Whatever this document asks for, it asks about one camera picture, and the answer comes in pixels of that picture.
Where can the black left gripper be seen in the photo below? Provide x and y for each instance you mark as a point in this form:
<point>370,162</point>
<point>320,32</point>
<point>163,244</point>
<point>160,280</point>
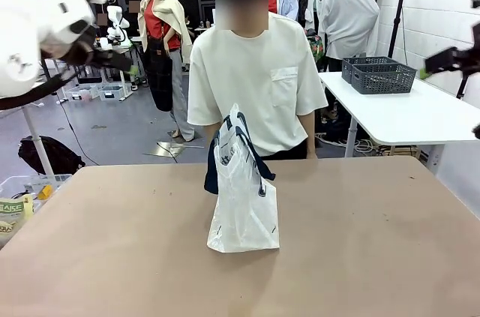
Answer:
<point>80,49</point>

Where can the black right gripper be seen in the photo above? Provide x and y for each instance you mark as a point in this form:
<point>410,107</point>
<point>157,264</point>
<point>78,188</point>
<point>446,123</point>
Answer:
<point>467,57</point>

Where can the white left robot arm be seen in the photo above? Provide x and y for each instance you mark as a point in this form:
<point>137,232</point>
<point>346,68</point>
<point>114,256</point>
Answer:
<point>22,32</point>

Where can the person's left forearm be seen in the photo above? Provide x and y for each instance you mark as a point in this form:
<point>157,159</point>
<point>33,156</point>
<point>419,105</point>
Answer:
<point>311,137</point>

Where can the person's right forearm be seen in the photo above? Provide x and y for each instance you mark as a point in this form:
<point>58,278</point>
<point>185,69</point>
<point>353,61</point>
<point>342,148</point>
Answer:
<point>210,135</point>

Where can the colourful floral bag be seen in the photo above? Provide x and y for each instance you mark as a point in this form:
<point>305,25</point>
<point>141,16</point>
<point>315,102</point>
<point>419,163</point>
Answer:
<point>317,47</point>

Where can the clear floor storage box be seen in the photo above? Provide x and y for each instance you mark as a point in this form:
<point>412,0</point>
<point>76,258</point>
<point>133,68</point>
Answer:
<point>112,93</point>
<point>80,93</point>

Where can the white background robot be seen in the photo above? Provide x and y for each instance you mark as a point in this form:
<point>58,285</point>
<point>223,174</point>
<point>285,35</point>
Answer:
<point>116,24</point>

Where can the mannequin red shirt cream jacket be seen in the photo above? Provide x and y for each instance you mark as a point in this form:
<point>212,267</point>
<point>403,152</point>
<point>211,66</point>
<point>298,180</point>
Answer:
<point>159,32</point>

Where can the grey plastic basket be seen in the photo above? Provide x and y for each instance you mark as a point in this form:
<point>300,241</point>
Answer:
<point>382,79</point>
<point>356,64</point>

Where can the black tripod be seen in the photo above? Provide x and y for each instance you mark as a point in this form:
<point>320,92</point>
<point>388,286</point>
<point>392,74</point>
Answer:
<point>397,13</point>

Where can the white table with baskets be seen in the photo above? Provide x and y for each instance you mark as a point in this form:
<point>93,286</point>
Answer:
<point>405,118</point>

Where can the mannequin in white shirt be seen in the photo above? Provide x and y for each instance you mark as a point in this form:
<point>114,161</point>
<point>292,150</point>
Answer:
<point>348,21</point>

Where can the white table with round leg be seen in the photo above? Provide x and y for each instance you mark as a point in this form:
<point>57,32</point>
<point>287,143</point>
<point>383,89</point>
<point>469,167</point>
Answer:
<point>33,137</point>

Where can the black backpack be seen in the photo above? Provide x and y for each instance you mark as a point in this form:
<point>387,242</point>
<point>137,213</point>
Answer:
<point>50,156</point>

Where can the person in white t-shirt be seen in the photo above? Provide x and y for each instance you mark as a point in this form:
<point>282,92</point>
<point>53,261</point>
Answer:
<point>243,88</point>

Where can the small yellow box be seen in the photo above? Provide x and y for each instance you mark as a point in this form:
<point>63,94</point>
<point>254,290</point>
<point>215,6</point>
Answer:
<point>45,192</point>

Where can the clear plastic storage bin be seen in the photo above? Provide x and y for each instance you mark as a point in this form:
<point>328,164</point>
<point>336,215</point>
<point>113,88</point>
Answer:
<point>22,184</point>

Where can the yellow green snack package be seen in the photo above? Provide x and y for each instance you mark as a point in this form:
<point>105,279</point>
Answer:
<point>13,216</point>

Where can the metal mannequin base plate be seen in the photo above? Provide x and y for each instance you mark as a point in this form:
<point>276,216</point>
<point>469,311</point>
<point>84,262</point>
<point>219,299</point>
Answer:
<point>165,149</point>

